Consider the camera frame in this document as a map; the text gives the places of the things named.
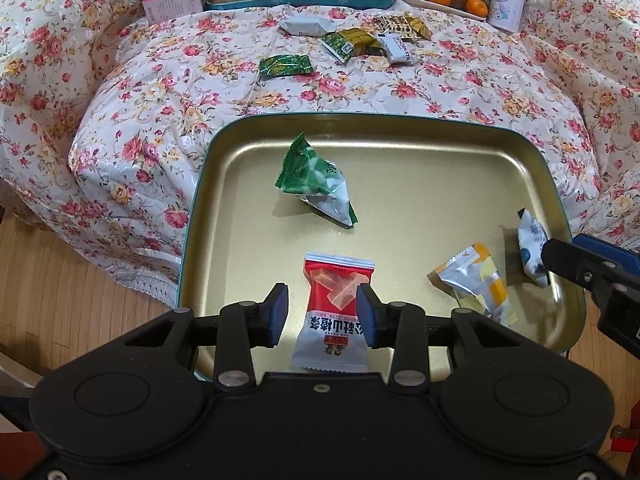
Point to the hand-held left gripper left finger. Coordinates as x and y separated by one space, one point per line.
277 315

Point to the yellow white snack packet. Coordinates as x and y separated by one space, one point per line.
475 280

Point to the grey snack packet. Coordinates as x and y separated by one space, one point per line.
306 25

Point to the gold tin tray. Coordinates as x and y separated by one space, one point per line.
400 185

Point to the gold patterned snack packet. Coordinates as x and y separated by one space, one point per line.
402 26

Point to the green yellow snack packet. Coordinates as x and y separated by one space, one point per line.
350 42

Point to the white blue snack packet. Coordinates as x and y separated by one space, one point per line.
531 250

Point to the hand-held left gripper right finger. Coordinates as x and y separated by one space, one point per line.
367 315

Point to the red white snack packet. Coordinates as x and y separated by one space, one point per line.
322 280

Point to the dark green snack packet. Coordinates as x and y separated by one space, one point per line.
285 66

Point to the green silver triangular packet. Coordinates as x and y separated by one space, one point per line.
312 180

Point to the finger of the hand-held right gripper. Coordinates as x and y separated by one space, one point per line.
600 246

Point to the white dark-lettered snack packet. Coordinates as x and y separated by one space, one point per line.
397 50

